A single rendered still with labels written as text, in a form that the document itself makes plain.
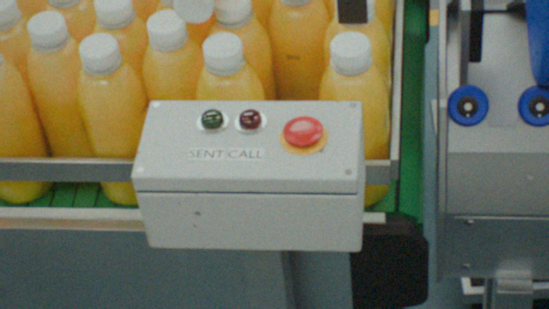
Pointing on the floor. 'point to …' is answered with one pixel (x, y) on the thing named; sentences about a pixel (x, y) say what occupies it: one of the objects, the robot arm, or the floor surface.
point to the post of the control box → (268, 279)
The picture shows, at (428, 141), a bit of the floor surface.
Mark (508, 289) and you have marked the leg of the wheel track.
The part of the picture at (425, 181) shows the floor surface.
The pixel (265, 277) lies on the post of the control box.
